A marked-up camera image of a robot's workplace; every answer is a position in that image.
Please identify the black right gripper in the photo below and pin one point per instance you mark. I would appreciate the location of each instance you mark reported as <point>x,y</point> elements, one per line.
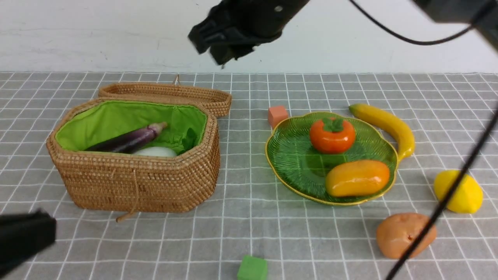
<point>233,28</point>

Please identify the white radish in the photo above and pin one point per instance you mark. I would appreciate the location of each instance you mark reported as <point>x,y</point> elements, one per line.
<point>155,151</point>

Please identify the orange persimmon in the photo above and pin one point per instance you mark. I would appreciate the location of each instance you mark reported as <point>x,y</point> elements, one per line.
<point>332,135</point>

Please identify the purple eggplant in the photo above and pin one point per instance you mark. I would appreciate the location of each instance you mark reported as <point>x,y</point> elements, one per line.
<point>132,141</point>

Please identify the orange yellow mango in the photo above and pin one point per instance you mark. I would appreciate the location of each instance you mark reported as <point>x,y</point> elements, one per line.
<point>357,178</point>

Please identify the yellow banana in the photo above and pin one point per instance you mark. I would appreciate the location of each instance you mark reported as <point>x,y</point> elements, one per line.
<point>394,126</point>

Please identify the brown potato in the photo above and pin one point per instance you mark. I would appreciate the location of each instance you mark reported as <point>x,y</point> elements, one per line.
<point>397,232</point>

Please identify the yellow lemon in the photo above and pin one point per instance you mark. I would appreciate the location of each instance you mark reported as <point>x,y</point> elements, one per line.
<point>466,200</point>

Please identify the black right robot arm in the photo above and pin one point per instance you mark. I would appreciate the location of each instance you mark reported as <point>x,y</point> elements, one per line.
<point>480,15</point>

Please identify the woven wicker basket lid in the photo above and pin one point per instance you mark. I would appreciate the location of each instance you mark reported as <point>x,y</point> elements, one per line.
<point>216,102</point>

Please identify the orange foam cube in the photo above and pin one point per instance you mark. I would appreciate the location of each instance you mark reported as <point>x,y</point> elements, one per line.
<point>276,114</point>

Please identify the green glass leaf plate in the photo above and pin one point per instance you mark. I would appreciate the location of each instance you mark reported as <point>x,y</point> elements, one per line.
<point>303,169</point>

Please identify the woven wicker basket green lining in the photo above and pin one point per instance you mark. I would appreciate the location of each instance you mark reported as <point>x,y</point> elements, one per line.
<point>134,183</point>

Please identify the grey checkered tablecloth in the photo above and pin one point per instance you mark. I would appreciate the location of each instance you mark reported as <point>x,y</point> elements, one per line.
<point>250,213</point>

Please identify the green foam cube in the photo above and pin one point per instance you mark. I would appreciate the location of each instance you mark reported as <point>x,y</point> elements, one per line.
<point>252,268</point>

